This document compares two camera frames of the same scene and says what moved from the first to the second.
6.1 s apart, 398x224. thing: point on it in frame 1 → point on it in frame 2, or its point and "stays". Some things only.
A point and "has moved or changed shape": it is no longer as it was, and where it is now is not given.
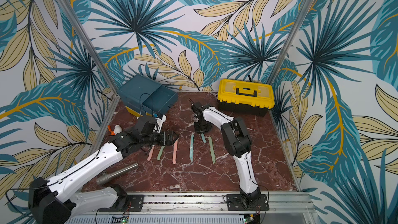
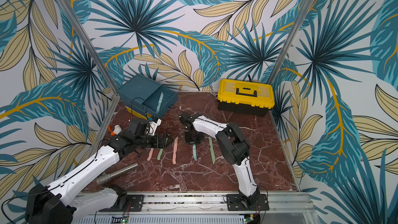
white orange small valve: (117, 129) stays
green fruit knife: (159, 156) stays
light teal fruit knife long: (191, 150) → (159, 102)
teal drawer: (161, 101) stays
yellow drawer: (133, 112) stays
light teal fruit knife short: (203, 138) has moved or changed shape
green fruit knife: (212, 150) stays
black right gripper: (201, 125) → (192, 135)
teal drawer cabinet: (146, 95) stays
